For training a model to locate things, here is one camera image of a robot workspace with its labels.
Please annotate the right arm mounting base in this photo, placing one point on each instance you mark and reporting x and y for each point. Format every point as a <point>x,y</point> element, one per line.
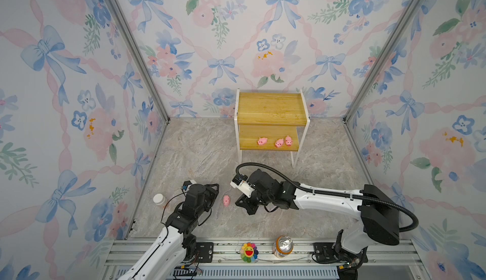
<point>326,253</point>

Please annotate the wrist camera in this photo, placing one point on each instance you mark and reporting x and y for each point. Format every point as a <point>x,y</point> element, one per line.
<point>242,186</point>
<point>187,184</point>

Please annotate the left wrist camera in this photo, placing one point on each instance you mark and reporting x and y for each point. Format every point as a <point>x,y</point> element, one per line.
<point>187,184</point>

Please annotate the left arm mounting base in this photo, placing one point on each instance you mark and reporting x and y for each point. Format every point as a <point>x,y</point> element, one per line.
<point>199,252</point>

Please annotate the white capped pill bottle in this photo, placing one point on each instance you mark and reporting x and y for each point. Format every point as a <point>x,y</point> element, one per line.
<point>159,199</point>

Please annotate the aluminium mounting rail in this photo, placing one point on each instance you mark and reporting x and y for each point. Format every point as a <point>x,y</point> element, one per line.
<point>223,261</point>

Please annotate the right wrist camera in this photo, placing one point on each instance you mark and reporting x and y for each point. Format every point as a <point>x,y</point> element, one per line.
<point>242,186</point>

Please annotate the pink toy pig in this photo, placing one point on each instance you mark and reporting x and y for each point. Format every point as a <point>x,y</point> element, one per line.
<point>279,143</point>
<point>288,141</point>
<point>262,141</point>
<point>226,200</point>

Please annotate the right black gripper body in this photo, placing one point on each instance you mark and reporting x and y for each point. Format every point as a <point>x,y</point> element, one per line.
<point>252,205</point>

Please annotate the rainbow smiling flower plush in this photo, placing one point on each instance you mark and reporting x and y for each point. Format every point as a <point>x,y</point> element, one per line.
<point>249,252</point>

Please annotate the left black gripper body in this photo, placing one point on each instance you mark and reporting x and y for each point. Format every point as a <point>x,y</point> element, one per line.
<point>209,197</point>

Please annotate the wooden two-tier white-frame shelf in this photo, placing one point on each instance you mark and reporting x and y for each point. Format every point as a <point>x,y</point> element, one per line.
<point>270,115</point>

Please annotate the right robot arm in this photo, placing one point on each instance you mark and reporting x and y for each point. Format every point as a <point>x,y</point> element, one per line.
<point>376,222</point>

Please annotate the orange metal can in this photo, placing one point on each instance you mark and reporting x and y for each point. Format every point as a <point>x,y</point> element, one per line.
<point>283,246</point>

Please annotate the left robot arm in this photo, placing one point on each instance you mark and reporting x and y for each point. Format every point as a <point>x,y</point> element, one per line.
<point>176,244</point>

